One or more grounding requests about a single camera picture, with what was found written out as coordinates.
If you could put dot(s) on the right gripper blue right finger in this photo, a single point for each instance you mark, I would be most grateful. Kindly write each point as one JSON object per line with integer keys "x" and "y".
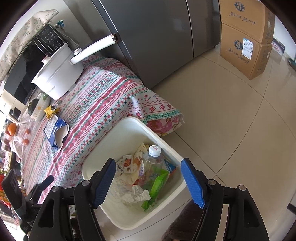
{"x": 208, "y": 195}

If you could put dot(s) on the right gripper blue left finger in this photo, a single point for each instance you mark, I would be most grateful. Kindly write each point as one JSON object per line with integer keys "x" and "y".
{"x": 88, "y": 196}

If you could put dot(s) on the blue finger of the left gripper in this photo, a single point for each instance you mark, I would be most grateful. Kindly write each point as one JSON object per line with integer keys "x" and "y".
{"x": 43, "y": 185}

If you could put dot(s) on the blue cardboard box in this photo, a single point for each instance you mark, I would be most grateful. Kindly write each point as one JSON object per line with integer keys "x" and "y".
{"x": 56, "y": 131}

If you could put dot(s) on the clear plastic water bottle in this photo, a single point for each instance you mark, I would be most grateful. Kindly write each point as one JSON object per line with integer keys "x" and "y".
{"x": 151, "y": 165}

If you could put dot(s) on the white plastic trash bin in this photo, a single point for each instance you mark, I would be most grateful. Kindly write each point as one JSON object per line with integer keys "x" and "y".
{"x": 124, "y": 138}

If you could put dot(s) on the crumpled white tissue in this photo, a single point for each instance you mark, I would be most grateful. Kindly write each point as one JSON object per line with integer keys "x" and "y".
{"x": 137, "y": 194}

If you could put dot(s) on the green snack packet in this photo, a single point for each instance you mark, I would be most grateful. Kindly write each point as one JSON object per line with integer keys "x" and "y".
{"x": 158, "y": 184}

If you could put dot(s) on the large orange fruit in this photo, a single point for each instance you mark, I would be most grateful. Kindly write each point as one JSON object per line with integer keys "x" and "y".
{"x": 12, "y": 127}

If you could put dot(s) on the yellow crumpled wrapper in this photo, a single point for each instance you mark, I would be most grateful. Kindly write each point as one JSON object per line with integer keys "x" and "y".
{"x": 50, "y": 110}

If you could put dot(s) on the dark green pumpkin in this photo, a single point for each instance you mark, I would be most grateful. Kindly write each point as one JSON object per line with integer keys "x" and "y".
{"x": 32, "y": 105}

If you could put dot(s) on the patterned red green tablecloth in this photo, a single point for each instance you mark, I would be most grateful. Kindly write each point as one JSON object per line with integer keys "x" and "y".
{"x": 106, "y": 92}

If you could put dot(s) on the black microwave oven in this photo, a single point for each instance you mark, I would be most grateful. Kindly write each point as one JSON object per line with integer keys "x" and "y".
{"x": 27, "y": 65}

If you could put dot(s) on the white electric cooking pot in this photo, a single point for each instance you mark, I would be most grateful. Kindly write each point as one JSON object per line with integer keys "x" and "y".
{"x": 60, "y": 71}

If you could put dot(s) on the lower cardboard box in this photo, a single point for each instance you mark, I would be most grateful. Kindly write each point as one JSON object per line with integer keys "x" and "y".
{"x": 246, "y": 54}

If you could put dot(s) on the grey refrigerator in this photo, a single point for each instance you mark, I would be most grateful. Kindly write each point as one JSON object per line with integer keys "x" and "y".
{"x": 159, "y": 37}

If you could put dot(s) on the floral cloth cover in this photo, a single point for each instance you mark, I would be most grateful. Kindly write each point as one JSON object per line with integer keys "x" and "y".
{"x": 23, "y": 37}

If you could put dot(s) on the upper cardboard box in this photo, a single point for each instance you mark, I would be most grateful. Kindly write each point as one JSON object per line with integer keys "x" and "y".
{"x": 250, "y": 17}

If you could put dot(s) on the white bowl with green handle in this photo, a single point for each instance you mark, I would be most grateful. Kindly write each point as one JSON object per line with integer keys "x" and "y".
{"x": 44, "y": 102}

